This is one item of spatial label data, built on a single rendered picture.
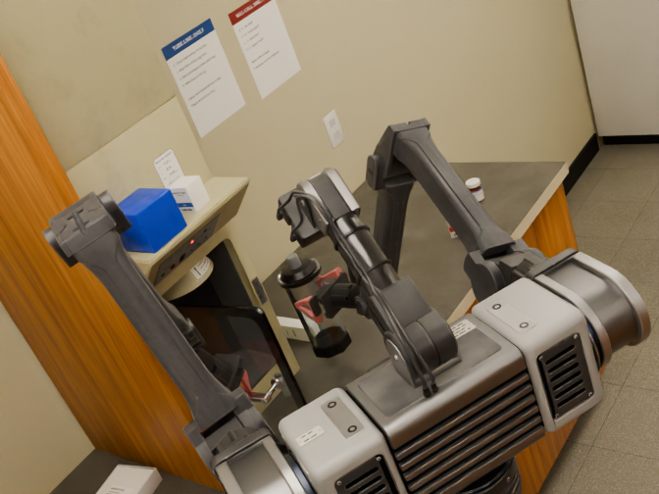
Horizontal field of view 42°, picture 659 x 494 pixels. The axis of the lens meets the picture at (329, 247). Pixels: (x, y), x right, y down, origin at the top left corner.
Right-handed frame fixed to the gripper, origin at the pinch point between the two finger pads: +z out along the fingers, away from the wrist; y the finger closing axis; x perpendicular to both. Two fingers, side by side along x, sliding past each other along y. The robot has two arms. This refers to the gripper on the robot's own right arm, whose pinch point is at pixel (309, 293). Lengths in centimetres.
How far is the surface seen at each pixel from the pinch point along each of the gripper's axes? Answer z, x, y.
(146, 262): -3, -35, 36
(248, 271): 8.8, -10.9, 6.6
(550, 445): -13, 99, -54
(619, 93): 37, 79, -275
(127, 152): 7, -52, 22
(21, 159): 3, -63, 45
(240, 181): -3.4, -35.2, 7.0
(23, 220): 16, -50, 45
